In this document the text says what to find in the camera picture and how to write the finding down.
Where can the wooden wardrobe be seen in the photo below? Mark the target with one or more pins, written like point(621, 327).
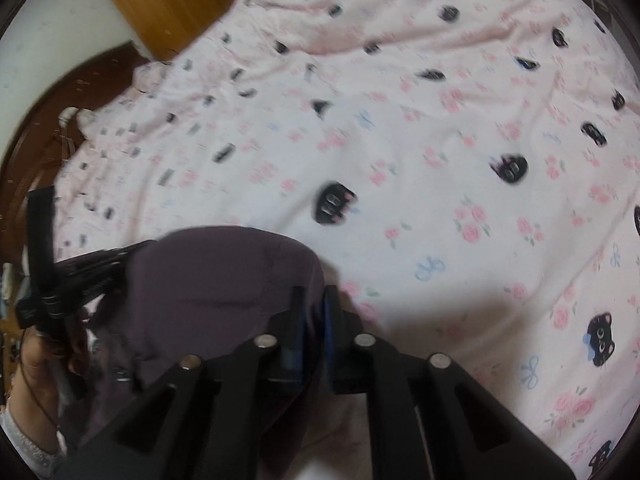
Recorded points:
point(165, 0)

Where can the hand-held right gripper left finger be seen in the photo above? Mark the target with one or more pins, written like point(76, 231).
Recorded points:
point(299, 340)

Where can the person's left hand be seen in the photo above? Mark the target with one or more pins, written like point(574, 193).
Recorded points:
point(35, 385)

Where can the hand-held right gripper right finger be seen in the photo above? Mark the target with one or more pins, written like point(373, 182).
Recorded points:
point(330, 340)

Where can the grey purple garment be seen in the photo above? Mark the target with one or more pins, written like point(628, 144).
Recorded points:
point(215, 280)

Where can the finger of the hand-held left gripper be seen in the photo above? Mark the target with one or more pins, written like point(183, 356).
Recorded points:
point(92, 287)
point(100, 257)

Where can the dark wooden headboard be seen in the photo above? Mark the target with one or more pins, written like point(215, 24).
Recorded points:
point(45, 125)

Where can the person's left forearm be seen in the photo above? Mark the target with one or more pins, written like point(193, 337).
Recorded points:
point(25, 440)

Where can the small white object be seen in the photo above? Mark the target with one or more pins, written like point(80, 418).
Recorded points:
point(70, 116)

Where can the pink printed blanket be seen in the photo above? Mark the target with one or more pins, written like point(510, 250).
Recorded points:
point(425, 110)

